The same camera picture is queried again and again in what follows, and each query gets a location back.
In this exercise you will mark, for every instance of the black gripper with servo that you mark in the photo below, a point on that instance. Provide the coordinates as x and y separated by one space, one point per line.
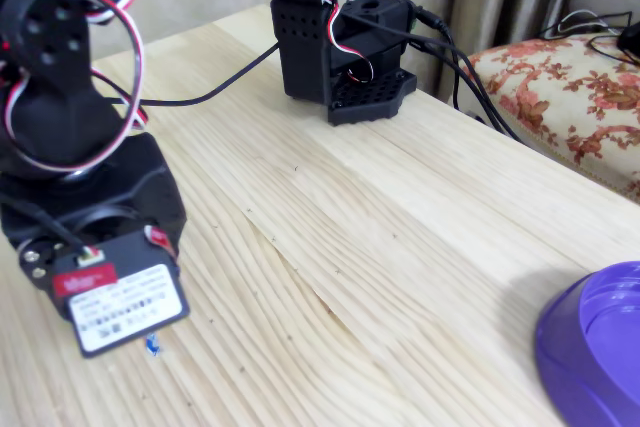
131 281

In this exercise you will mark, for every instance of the black rounded device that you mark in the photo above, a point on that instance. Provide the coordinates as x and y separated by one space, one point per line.
631 39

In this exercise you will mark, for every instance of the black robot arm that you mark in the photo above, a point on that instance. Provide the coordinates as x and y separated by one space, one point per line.
305 47

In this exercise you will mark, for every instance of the candy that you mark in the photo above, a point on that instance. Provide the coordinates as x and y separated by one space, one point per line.
152 346

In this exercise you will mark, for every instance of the purple bowl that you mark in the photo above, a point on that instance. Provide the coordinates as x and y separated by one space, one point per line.
565 372

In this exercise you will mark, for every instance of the floral cushion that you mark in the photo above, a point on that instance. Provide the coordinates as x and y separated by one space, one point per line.
550 87

